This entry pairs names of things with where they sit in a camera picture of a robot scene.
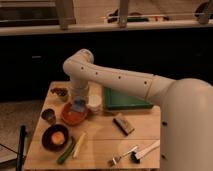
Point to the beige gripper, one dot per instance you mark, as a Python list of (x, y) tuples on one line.
[(78, 92)]

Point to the blue sponge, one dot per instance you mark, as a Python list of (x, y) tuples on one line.
[(78, 105)]

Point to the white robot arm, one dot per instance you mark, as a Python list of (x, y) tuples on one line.
[(186, 131)]

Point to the white cup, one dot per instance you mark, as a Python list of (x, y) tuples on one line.
[(94, 103)]

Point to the cup with dark berries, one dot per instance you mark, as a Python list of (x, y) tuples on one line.
[(62, 93)]

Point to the metal cup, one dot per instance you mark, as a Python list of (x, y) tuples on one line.
[(49, 116)]

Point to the orange bowl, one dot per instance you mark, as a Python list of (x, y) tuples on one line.
[(72, 118)]

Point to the green tray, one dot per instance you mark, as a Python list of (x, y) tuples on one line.
[(115, 100)]

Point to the orange fruit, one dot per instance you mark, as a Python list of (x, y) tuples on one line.
[(58, 138)]

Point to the yellow vegetable stick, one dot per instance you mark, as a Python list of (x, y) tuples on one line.
[(78, 145)]

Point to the dark bowl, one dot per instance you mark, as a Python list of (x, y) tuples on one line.
[(46, 137)]

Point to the brown wooden block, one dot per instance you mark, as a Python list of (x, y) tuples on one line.
[(123, 124)]

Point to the black pole stand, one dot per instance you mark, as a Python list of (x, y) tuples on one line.
[(21, 148)]

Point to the green zucchini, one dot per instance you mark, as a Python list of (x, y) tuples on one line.
[(67, 152)]

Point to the silver fork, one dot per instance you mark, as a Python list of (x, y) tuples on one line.
[(115, 160)]

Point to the white handled dish brush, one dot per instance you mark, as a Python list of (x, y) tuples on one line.
[(137, 156)]

